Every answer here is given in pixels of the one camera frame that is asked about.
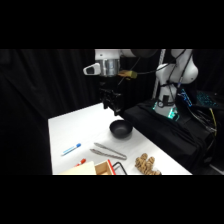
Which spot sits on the blue pen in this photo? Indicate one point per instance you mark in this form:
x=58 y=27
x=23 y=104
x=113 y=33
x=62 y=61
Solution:
x=71 y=149

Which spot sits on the yellow tag on wrist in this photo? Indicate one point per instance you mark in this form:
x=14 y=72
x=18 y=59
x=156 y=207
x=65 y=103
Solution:
x=127 y=74

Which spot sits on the black bowl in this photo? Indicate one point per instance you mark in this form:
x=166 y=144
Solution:
x=121 y=128

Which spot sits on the black draped robot stand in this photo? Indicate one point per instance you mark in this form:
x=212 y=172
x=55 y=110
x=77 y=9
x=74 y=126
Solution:
x=166 y=133

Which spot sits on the black curtain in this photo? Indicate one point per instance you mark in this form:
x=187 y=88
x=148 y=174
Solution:
x=40 y=93

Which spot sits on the light wooden box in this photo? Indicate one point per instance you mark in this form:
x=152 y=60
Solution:
x=90 y=169

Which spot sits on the red pen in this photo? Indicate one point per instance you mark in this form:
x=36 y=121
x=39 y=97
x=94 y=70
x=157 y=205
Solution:
x=81 y=162

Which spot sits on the keyboard with cyan lights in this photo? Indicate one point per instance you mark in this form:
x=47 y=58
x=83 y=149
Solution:
x=206 y=99

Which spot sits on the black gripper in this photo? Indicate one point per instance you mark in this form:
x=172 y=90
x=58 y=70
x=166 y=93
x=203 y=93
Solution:
x=111 y=96

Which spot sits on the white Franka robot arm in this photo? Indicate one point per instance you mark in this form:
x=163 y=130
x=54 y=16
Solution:
x=185 y=68

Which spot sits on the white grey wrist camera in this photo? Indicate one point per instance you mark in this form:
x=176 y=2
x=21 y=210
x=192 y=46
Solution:
x=91 y=69

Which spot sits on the white vertical pole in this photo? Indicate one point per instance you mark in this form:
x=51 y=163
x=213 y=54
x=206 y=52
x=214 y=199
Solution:
x=159 y=63

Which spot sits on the metal tongs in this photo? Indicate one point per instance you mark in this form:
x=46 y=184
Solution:
x=108 y=152

